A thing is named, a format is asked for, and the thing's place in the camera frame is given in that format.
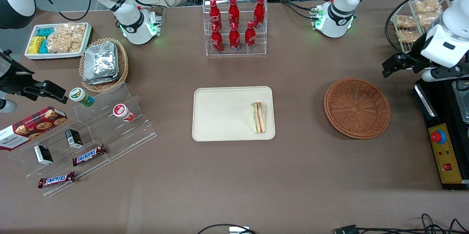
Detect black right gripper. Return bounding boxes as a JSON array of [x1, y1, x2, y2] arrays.
[[0, 49, 69, 103]]

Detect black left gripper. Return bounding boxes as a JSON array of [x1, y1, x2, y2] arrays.
[[382, 44, 469, 81]]

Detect plastic-wrapped triangle sandwich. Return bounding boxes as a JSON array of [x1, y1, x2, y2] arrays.
[[250, 100, 267, 134]]

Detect dark brown wicker basket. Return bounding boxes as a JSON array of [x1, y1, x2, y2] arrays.
[[324, 77, 391, 140]]

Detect light brown wicker basket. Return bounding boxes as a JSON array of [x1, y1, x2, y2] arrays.
[[79, 38, 129, 93]]

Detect beige plastic tray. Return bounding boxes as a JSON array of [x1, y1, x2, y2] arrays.
[[192, 86, 276, 142]]

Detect clear bag of fried snacks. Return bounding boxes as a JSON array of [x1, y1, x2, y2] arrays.
[[395, 15, 417, 29], [412, 0, 442, 15], [397, 30, 420, 43], [418, 14, 444, 28]]

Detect red tartan cookie box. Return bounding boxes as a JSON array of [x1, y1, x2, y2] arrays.
[[0, 106, 68, 151]]

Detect green snack can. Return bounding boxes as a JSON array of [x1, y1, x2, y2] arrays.
[[69, 88, 95, 107]]

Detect white rectangular snack bin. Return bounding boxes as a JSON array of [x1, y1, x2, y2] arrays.
[[25, 22, 92, 60]]

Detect yellow snack packet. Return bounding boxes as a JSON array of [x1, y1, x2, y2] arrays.
[[28, 36, 47, 55]]

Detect small black box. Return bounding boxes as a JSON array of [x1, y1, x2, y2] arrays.
[[34, 145, 53, 165], [65, 129, 84, 149]]

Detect clear bag of crackers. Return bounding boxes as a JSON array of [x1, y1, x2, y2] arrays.
[[47, 23, 87, 53]]

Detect silver foil packets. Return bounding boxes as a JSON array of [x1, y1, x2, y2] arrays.
[[83, 42, 120, 85]]

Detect black control box yellow panel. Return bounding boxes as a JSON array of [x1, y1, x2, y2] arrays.
[[413, 78, 469, 190]]

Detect clear plastic container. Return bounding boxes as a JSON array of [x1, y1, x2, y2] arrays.
[[451, 79, 469, 125]]

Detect brown chocolate bar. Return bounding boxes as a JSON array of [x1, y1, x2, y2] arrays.
[[72, 145, 107, 167], [38, 171, 76, 189]]

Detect red snack can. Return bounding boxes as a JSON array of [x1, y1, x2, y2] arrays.
[[112, 104, 135, 122]]

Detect red emergency stop button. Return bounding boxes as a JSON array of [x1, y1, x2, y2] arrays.
[[431, 130, 447, 144]]

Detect clear acrylic stepped stand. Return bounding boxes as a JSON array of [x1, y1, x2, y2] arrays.
[[7, 82, 158, 197]]

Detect clear acrylic bottle rack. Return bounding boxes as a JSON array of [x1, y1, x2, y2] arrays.
[[203, 0, 268, 56]]

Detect red cola bottle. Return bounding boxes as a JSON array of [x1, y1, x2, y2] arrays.
[[229, 23, 241, 52], [209, 0, 222, 31], [228, 0, 240, 29], [254, 0, 266, 29], [244, 21, 257, 51], [211, 25, 224, 53]]

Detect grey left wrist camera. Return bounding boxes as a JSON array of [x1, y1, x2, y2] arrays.
[[421, 67, 454, 83]]

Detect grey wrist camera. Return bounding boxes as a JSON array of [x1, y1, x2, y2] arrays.
[[0, 99, 18, 114], [421, 67, 454, 83]]

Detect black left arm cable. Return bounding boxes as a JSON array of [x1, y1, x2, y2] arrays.
[[384, 0, 440, 59]]

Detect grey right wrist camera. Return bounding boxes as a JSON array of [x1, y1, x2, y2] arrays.
[[0, 99, 18, 114]]

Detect metal wire rack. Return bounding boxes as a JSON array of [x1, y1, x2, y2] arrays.
[[390, 0, 451, 53]]

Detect black arm base cables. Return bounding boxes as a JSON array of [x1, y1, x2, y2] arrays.
[[281, 0, 320, 21]]

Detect black cable with connector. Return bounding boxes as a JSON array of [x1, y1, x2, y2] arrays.
[[333, 213, 469, 234]]

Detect black looped cable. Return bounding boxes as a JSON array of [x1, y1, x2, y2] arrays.
[[197, 223, 258, 234]]

